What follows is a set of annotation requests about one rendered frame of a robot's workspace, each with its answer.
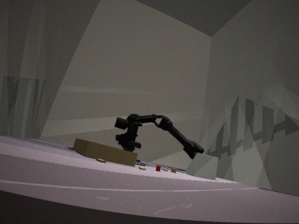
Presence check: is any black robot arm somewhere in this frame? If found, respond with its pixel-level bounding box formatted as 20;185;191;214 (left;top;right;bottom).
114;114;204;159

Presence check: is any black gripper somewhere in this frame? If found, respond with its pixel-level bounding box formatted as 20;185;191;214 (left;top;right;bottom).
118;131;141;149

